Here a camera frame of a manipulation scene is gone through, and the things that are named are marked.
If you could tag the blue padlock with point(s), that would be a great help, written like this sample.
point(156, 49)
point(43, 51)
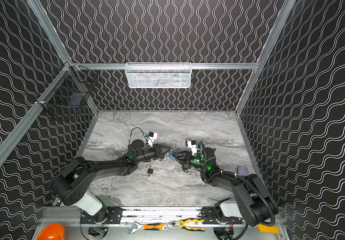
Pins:
point(172, 155)

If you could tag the adjustable wrench orange handle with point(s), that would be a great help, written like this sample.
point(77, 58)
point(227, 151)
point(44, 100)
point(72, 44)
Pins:
point(146, 227)

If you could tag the black wire basket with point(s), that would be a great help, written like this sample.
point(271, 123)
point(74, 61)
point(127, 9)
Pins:
point(71, 98)

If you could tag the grey oblong pad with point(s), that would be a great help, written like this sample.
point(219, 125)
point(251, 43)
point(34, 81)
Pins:
point(242, 171)

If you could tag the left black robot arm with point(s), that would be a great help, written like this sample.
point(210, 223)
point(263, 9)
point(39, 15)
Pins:
point(72, 183)

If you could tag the white wire basket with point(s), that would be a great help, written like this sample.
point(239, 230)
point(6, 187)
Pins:
point(158, 75)

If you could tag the yellow tag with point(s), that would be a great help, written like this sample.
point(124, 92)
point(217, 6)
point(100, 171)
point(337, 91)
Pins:
point(269, 230)

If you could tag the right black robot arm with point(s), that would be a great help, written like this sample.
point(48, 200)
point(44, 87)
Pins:
point(254, 202)

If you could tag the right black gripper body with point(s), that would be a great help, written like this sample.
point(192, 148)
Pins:
point(186, 156)

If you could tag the yellow handled pliers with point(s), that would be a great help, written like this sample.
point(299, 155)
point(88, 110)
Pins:
point(193, 225)

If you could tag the black padlock middle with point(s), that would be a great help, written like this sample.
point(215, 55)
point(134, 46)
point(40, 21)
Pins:
point(150, 170)

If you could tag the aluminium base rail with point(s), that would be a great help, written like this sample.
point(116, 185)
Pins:
point(127, 215)

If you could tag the orange hard hat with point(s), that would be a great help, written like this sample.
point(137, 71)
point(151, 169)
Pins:
point(52, 232)

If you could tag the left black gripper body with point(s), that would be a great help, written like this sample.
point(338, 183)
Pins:
point(157, 151)

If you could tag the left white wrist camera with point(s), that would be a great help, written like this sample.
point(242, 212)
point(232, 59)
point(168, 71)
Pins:
point(150, 138)

